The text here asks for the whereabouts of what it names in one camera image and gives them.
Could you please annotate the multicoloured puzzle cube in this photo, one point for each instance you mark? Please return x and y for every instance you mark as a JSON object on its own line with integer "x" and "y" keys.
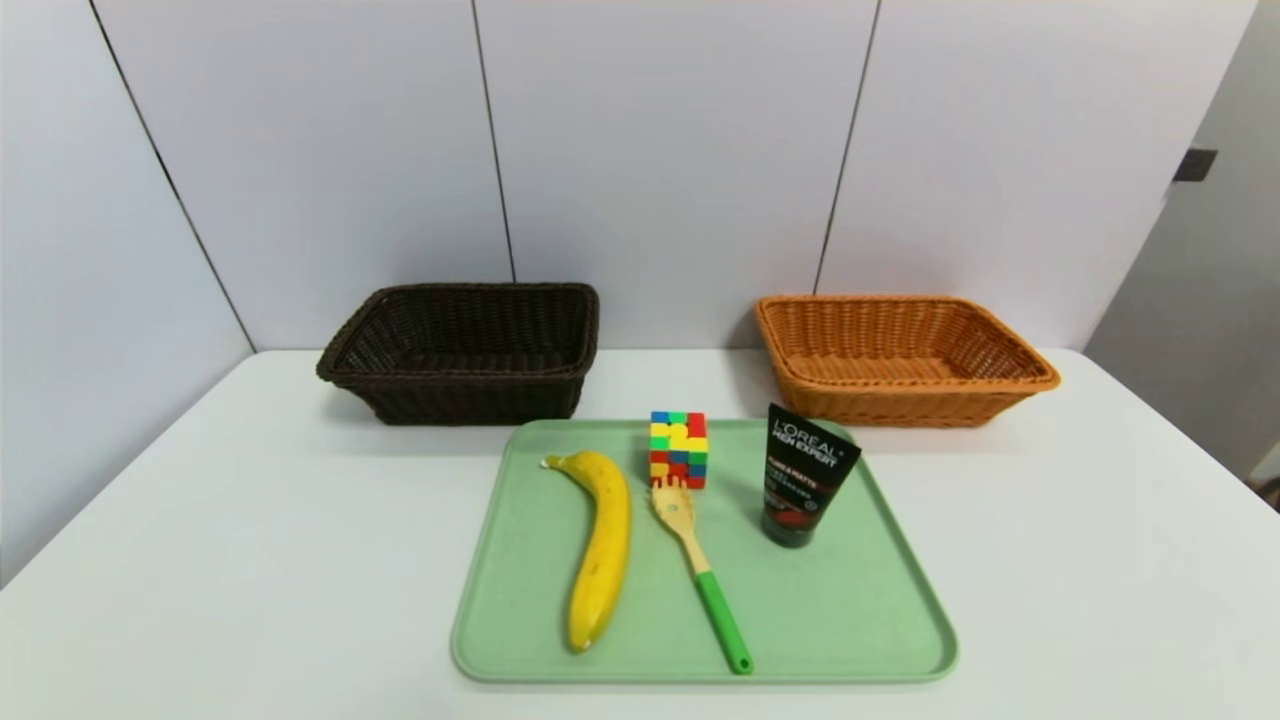
{"x": 678, "y": 450}

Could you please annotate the yellow banana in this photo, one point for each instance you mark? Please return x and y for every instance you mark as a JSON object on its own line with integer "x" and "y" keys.
{"x": 605, "y": 550}

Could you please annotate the black face wash tube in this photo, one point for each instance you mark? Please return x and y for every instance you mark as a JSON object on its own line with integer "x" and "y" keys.
{"x": 800, "y": 470}

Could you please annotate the dark brown wicker basket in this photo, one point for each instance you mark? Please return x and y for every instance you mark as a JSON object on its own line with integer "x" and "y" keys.
{"x": 470, "y": 395}

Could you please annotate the orange wicker basket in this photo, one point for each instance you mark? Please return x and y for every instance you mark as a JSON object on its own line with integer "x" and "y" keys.
{"x": 900, "y": 400}

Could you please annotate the light green plastic tray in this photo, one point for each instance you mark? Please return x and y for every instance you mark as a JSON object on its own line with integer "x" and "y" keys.
{"x": 850, "y": 600}

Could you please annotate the dark wall bracket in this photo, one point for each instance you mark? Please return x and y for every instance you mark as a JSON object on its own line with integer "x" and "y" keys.
{"x": 1195, "y": 165}

